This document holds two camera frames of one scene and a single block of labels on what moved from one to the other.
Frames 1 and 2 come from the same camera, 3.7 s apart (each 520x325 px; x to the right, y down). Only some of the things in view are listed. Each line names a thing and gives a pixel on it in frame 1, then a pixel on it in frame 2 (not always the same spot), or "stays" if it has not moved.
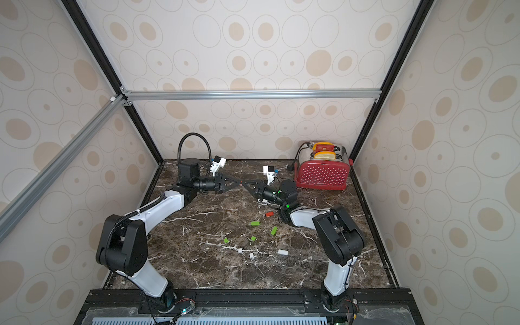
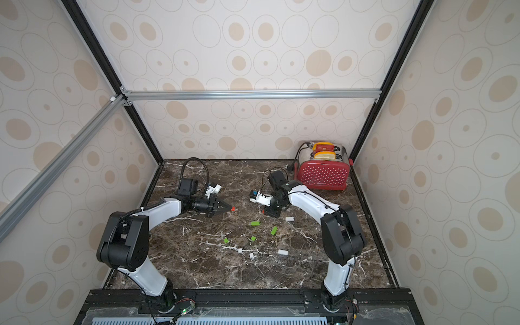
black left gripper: x=216 y=183 to x=212 y=205
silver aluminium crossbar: x=251 y=94 stays
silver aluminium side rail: x=28 y=196 stays
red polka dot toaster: x=328 y=168 stays
